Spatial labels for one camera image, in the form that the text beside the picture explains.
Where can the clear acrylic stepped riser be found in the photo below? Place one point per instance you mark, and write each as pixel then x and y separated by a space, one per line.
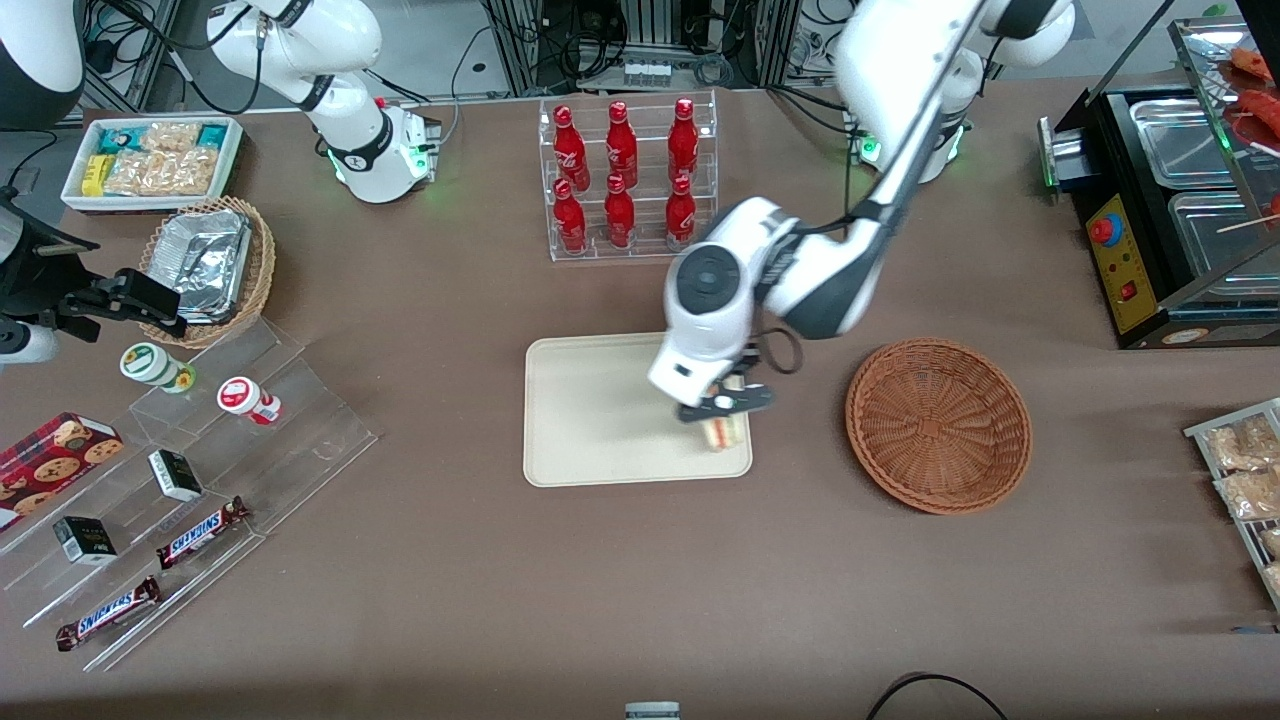
pixel 310 430
pixel 60 590

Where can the wooden skewer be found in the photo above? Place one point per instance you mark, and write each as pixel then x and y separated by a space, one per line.
pixel 1250 223

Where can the red lid yogurt cup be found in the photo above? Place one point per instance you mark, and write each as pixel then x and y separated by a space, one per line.
pixel 238 394

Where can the white plastic snack bin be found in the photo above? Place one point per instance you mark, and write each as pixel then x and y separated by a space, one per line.
pixel 140 205

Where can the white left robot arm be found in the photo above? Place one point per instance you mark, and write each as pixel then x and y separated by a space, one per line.
pixel 900 60

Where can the steel food pan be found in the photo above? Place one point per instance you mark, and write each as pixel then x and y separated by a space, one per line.
pixel 1180 140
pixel 1215 265

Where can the cream plastic tray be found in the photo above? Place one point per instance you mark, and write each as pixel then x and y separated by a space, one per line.
pixel 590 420

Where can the small grey device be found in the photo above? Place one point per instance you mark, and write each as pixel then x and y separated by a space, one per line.
pixel 652 712

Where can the red tartan cookie box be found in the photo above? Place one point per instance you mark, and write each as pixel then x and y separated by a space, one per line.
pixel 55 455

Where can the black food warmer yellow panel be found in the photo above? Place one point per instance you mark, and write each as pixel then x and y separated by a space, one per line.
pixel 1125 260

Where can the green lid yogurt cup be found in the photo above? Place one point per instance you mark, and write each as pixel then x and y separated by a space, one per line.
pixel 145 362

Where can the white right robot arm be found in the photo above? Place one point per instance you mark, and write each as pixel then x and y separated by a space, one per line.
pixel 350 140

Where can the clear acrylic bottle rack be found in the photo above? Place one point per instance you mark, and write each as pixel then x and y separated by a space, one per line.
pixel 650 250

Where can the yellow snack pack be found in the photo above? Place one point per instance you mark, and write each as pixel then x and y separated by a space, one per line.
pixel 95 175

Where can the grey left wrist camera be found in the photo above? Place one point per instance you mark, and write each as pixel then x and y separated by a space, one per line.
pixel 670 385

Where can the clear bag of crackers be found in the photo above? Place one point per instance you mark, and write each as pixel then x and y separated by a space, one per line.
pixel 170 138
pixel 160 172

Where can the light wicker basket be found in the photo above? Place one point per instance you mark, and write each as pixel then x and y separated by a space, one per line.
pixel 262 270

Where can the red cola bottle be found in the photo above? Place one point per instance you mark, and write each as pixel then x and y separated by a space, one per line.
pixel 570 218
pixel 619 214
pixel 680 212
pixel 621 145
pixel 683 142
pixel 570 150

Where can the brown round wicker basket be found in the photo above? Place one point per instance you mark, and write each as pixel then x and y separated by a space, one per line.
pixel 940 425

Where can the triangle sandwich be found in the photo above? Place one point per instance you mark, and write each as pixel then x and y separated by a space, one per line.
pixel 722 435

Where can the teal snack pack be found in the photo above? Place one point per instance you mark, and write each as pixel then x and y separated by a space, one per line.
pixel 212 136
pixel 118 140

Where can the glass warmer cover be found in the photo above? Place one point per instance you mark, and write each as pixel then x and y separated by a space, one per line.
pixel 1215 80

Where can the clear bag of puffed snacks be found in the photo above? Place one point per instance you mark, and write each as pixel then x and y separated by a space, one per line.
pixel 1245 445
pixel 1275 580
pixel 1272 542
pixel 1255 495

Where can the aluminium equipment frame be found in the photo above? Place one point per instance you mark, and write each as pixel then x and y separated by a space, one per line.
pixel 650 30

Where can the red grilled sausage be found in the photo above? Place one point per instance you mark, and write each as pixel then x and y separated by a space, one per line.
pixel 1250 65
pixel 1262 118

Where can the silver foil container stack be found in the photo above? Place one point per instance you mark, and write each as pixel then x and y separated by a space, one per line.
pixel 200 260

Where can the Snickers chocolate bar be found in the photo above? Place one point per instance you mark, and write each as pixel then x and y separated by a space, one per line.
pixel 200 533
pixel 108 613

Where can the small black carton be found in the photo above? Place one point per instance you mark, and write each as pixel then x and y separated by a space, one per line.
pixel 85 540
pixel 175 475

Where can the tray of packaged snacks right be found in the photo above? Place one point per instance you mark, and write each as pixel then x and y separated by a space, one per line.
pixel 1230 416

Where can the white power strip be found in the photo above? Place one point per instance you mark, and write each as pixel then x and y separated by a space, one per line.
pixel 647 72

